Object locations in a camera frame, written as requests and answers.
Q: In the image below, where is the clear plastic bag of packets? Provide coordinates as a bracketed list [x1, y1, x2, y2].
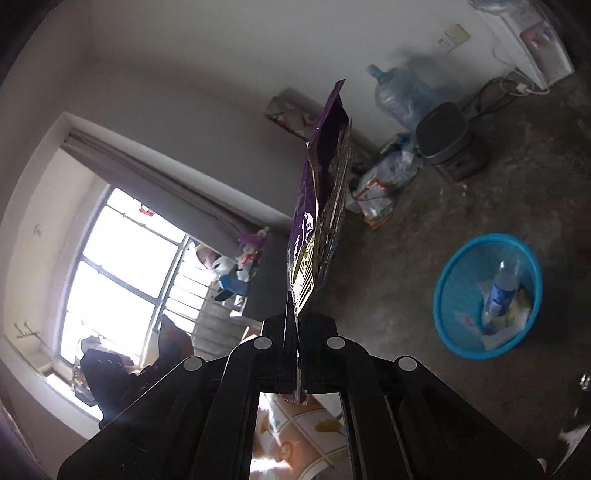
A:
[346, 134, 419, 232]

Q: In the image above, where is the white power cable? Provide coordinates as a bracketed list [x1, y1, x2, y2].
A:
[491, 44, 522, 86]

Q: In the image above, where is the clear blue water jug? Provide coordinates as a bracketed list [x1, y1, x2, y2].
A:
[367, 58, 458, 132]
[471, 0, 527, 11]

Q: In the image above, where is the white shopping bag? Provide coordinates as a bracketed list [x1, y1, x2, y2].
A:
[212, 255, 238, 278]

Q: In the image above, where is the purple snack bag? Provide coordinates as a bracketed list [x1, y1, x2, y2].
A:
[284, 79, 354, 404]

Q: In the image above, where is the metal window railing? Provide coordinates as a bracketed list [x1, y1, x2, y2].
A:
[166, 235, 252, 352]

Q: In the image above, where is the patterned wrapped board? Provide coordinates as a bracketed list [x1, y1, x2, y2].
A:
[265, 88, 324, 141]

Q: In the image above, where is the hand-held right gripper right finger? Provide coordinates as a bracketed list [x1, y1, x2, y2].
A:
[300, 316, 548, 480]

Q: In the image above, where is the grey curtain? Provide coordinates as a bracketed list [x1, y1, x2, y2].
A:
[60, 129, 296, 232]

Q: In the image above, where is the clear bottle with blue label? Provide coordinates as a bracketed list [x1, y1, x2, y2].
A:
[481, 258, 522, 328]

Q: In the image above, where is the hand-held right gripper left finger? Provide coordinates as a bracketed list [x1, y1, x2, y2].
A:
[58, 316, 296, 480]

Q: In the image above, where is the blue plastic basket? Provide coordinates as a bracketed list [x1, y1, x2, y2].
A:
[433, 234, 543, 361]

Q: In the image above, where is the grey rice cooker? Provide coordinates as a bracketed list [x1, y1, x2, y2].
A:
[416, 102, 488, 182]

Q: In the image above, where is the beige wall socket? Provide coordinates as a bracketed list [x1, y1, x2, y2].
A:
[431, 25, 469, 51]

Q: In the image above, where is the window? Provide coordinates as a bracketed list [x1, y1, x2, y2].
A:
[44, 185, 218, 370]

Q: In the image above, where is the table with patterned tablecloth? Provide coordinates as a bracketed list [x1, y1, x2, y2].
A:
[252, 392, 354, 480]

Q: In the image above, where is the black power cable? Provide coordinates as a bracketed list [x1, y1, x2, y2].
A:
[464, 78, 518, 116]

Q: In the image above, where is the white water dispenser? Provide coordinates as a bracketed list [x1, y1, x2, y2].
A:
[480, 0, 575, 89]

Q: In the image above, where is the brown hanging jacket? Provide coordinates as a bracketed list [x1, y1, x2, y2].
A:
[157, 314, 195, 370]

